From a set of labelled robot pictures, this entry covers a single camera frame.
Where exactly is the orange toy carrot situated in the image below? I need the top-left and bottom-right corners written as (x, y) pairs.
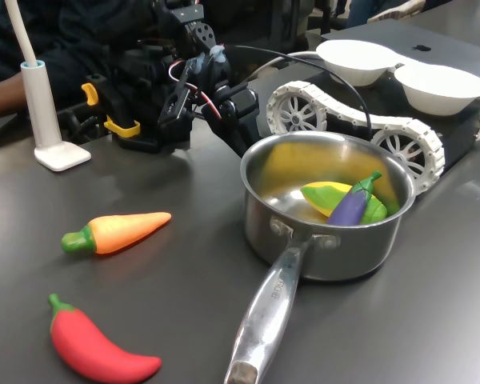
top-left (61, 211), bottom-right (172, 256)

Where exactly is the white bowl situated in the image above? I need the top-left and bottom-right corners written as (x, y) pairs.
top-left (315, 38), bottom-right (402, 87)
top-left (394, 63), bottom-right (480, 118)

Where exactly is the grey laptop with logo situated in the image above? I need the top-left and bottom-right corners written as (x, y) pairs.
top-left (321, 18), bottom-right (480, 86)

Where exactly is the white-tracked small vehicle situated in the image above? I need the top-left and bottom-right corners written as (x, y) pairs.
top-left (266, 59), bottom-right (480, 196)

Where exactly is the person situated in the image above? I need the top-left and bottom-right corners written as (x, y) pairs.
top-left (346, 0), bottom-right (455, 26)
top-left (0, 0), bottom-right (157, 121)

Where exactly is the steel pan with long handle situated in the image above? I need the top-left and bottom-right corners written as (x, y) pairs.
top-left (223, 130), bottom-right (418, 384)

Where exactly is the long black cable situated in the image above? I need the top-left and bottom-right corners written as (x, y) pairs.
top-left (223, 44), bottom-right (374, 142)

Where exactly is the black office chair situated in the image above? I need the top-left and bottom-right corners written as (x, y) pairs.
top-left (223, 0), bottom-right (310, 77)

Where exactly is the red toy chilli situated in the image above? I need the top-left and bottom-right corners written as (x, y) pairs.
top-left (47, 294), bottom-right (163, 381)

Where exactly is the white cable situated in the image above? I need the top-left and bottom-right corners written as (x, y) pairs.
top-left (246, 50), bottom-right (323, 87)

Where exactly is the yellow green toy corn cob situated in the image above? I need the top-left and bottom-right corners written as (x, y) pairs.
top-left (301, 181), bottom-right (389, 226)

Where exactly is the black and yellow clip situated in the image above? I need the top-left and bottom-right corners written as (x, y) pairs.
top-left (81, 73), bottom-right (142, 150)

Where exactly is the purple toy aubergine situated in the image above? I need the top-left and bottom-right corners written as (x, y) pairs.
top-left (326, 170), bottom-right (384, 227)

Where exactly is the white post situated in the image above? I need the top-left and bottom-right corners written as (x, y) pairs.
top-left (3, 0), bottom-right (92, 173)

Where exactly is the pale grey putty lump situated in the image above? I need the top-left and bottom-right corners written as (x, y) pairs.
top-left (192, 43), bottom-right (228, 75)

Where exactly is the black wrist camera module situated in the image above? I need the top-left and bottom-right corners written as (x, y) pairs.
top-left (157, 58), bottom-right (194, 126)

